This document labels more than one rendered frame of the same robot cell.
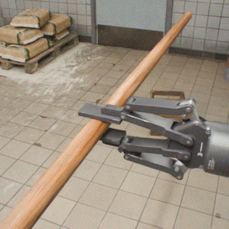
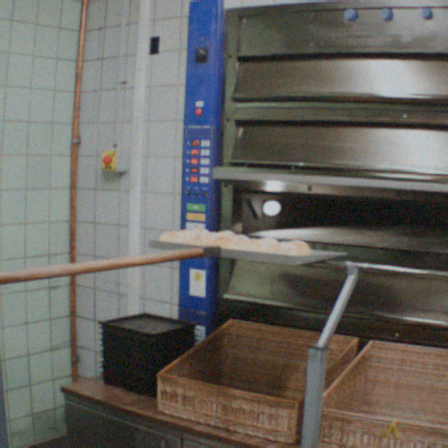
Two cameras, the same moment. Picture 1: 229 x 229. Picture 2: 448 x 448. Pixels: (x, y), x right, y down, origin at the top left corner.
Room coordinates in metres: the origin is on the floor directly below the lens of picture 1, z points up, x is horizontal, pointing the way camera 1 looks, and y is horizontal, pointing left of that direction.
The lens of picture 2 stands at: (1.69, 0.90, 1.46)
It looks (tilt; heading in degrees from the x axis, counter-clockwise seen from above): 5 degrees down; 192
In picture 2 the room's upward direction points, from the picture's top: 2 degrees clockwise
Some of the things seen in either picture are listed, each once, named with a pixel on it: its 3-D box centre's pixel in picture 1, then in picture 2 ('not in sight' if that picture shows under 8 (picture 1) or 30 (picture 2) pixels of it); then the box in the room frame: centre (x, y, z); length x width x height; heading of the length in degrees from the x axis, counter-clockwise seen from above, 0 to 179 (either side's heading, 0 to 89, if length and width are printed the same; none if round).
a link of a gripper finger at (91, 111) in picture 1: (101, 113); not in sight; (0.42, 0.01, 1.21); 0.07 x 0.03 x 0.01; 68
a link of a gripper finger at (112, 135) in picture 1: (102, 133); not in sight; (0.42, 0.01, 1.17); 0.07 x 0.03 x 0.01; 68
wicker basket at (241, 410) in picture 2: not in sight; (259, 376); (-0.77, 0.50, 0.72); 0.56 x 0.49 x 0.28; 70
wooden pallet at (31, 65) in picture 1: (32, 48); not in sight; (4.03, 1.08, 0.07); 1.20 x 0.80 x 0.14; 158
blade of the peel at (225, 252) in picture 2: not in sight; (248, 247); (-0.67, 0.46, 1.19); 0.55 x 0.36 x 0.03; 68
